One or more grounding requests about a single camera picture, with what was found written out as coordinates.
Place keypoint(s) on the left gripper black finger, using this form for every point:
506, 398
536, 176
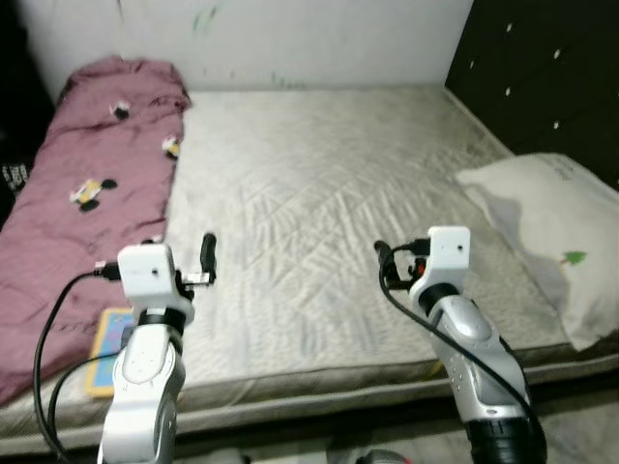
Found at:
208, 253

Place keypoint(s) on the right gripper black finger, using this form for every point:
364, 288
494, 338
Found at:
383, 256

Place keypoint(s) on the blue children's book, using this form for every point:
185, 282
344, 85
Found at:
104, 353

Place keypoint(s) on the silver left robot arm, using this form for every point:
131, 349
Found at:
145, 377

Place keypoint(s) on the beige quilted mattress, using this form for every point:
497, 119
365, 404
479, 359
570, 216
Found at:
319, 193

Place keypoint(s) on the purple cartoon print blanket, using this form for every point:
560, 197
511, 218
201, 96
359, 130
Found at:
58, 242

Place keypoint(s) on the white pillow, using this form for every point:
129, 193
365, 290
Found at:
551, 213

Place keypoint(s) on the grey right robot leg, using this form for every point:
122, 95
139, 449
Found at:
377, 457

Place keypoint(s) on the black bag with white print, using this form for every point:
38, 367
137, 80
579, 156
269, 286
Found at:
14, 176

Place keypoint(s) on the black tufted headboard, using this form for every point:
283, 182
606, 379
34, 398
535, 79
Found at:
542, 68

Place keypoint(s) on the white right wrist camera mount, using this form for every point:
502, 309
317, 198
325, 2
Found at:
447, 249

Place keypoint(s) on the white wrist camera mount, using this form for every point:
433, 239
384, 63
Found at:
150, 271
447, 249

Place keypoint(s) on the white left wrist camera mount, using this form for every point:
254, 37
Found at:
150, 271

